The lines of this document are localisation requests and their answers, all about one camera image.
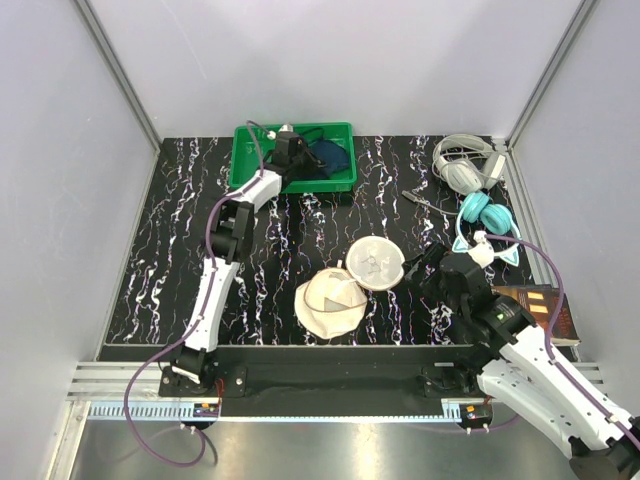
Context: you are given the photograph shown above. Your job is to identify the dark blue bra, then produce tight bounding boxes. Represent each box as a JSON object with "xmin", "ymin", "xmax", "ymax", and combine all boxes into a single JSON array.
[{"xmin": 300, "ymin": 127, "xmax": 350, "ymax": 180}]

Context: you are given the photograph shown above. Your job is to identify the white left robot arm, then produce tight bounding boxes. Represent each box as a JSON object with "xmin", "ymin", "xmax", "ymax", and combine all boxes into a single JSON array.
[{"xmin": 171, "ymin": 121, "xmax": 324, "ymax": 396}]

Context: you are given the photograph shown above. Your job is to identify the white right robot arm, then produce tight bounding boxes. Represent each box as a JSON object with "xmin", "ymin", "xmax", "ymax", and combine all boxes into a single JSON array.
[{"xmin": 403, "ymin": 243, "xmax": 639, "ymax": 479}]

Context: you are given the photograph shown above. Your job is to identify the green plastic tray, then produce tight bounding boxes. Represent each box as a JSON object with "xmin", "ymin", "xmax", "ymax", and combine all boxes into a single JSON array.
[{"xmin": 229, "ymin": 122, "xmax": 358, "ymax": 194}]

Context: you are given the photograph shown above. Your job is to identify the teal cat ear headphones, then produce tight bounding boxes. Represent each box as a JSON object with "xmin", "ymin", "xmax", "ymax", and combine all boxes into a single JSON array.
[{"xmin": 451, "ymin": 192, "xmax": 522, "ymax": 268}]

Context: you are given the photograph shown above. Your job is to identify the dark orange book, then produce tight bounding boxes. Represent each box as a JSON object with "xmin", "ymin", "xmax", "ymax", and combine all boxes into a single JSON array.
[{"xmin": 492, "ymin": 284, "xmax": 581, "ymax": 346}]

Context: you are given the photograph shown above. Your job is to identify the white grey headphones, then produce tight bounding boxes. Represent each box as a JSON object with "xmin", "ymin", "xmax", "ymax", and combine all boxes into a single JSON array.
[{"xmin": 432, "ymin": 134, "xmax": 507, "ymax": 196}]

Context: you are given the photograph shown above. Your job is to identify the left aluminium frame post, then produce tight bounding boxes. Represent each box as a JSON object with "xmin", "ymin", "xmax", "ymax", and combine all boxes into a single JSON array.
[{"xmin": 69, "ymin": 0, "xmax": 164, "ymax": 151}]

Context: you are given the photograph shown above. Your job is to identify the aluminium frame post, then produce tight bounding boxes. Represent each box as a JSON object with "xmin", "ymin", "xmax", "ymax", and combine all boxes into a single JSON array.
[
  {"xmin": 504, "ymin": 0, "xmax": 604, "ymax": 151},
  {"xmin": 69, "ymin": 0, "xmax": 164, "ymax": 151}
]

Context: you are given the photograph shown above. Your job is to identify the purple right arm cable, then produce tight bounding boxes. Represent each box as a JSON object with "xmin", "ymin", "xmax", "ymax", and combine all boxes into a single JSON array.
[{"xmin": 474, "ymin": 230, "xmax": 640, "ymax": 451}]

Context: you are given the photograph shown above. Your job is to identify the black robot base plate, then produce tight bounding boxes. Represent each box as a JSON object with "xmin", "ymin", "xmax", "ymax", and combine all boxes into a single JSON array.
[{"xmin": 159, "ymin": 345, "xmax": 486, "ymax": 419}]

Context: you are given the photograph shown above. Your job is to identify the right aluminium frame post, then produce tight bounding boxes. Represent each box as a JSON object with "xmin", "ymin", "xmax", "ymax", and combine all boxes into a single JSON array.
[{"xmin": 504, "ymin": 0, "xmax": 604, "ymax": 151}]

